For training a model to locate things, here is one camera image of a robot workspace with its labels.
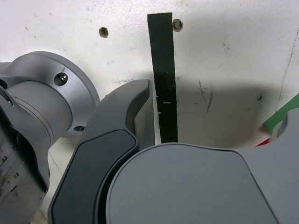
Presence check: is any red cube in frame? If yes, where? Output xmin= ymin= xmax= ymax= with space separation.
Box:
xmin=254 ymin=137 xmax=271 ymax=147

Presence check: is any black tape strip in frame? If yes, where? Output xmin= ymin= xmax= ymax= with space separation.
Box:
xmin=147 ymin=13 xmax=179 ymax=144

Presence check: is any green cube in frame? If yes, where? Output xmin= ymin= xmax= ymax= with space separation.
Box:
xmin=265 ymin=93 xmax=299 ymax=136

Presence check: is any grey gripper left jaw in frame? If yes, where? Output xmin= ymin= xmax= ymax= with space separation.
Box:
xmin=48 ymin=78 xmax=157 ymax=224

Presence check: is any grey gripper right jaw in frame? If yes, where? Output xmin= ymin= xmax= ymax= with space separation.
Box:
xmin=97 ymin=109 xmax=299 ymax=224

